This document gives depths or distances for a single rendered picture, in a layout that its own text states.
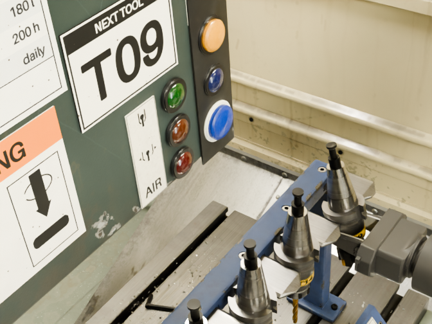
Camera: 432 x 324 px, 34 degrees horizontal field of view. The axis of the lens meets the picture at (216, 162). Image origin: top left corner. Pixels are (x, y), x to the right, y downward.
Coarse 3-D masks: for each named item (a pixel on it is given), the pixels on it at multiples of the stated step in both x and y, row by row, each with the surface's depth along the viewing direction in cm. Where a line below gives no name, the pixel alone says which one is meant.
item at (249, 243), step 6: (246, 240) 84; (252, 240) 84; (246, 246) 83; (252, 246) 83; (246, 252) 84; (252, 252) 84; (246, 258) 84; (252, 258) 84; (246, 264) 85; (252, 264) 85
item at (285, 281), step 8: (264, 256) 97; (264, 264) 96; (272, 264) 96; (280, 264) 95; (264, 272) 95; (272, 272) 94; (280, 272) 94; (288, 272) 94; (296, 272) 94; (272, 280) 93; (280, 280) 93; (288, 280) 93; (296, 280) 93; (280, 288) 92; (288, 288) 92; (296, 288) 92; (280, 296) 91
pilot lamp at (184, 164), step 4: (184, 152) 55; (188, 152) 55; (184, 156) 55; (188, 156) 55; (180, 160) 54; (184, 160) 55; (188, 160) 55; (180, 164) 54; (184, 164) 55; (188, 164) 55; (180, 168) 55; (184, 168) 55; (188, 168) 55; (180, 172) 55; (184, 172) 55
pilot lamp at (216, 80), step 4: (216, 72) 54; (220, 72) 55; (212, 76) 54; (216, 76) 54; (220, 76) 55; (212, 80) 54; (216, 80) 54; (220, 80) 55; (208, 84) 54; (212, 84) 54; (216, 84) 55; (220, 84) 55; (212, 88) 55; (216, 88) 55; (212, 92) 55
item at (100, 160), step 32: (64, 0) 40; (96, 0) 42; (64, 64) 41; (64, 96) 42; (160, 96) 50; (192, 96) 54; (64, 128) 43; (96, 128) 46; (160, 128) 52; (192, 128) 55; (96, 160) 47; (128, 160) 50; (96, 192) 48; (128, 192) 51; (96, 224) 49; (64, 256) 48; (32, 288) 46; (0, 320) 44
